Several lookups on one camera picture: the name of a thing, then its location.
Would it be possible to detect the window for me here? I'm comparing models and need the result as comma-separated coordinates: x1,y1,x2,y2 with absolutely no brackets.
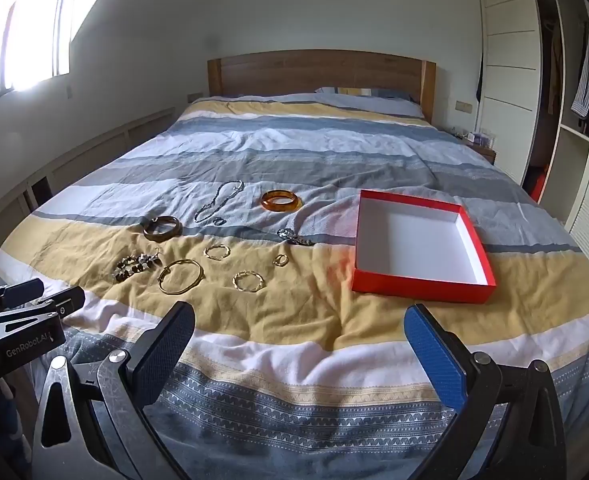
0,0,72,108

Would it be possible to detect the striped blanket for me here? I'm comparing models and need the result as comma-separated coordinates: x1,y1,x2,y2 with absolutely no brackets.
0,92,589,480

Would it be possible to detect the silver chain necklace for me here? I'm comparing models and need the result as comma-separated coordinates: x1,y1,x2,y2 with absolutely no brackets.
194,180,246,225

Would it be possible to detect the leaf bead bracelet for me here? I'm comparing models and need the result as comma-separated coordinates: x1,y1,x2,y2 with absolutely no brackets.
113,250,165,283

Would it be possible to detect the red cardboard box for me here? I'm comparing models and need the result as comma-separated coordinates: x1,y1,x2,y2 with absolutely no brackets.
351,189,497,305

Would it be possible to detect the low wall cabinet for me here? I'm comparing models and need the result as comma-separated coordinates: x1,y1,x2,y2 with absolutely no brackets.
0,107,175,241

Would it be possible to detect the large thin gold bangle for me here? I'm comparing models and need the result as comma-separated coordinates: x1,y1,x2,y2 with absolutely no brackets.
157,258,205,295

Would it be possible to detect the grey pillow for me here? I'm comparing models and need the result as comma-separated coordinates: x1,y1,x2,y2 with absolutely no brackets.
314,86,423,119

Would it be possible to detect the striped hanging shirt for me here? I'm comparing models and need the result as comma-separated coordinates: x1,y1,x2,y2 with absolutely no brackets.
571,22,589,122

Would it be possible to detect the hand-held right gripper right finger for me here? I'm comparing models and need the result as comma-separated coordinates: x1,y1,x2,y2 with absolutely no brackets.
404,302,570,480

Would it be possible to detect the amber bangle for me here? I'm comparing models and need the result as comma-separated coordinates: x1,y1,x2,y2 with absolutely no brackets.
261,189,303,213

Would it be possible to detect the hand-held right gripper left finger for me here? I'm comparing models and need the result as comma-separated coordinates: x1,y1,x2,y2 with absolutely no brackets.
32,302,195,480

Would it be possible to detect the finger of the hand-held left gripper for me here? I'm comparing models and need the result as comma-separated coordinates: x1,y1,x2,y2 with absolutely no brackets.
0,278,45,317
0,286,86,333

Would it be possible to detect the wooden headboard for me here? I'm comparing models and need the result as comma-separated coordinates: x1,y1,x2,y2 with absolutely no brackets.
207,50,437,123

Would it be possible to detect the wooden nightstand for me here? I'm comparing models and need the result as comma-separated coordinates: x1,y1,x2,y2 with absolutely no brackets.
467,142,498,164

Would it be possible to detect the brown hanging garment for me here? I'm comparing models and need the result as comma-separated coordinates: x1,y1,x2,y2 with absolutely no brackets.
549,20,566,116

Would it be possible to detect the white wardrobe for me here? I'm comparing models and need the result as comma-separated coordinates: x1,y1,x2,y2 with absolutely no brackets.
474,0,589,281

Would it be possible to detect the brown bangle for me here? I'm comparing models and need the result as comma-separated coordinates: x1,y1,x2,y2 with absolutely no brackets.
142,215,182,242

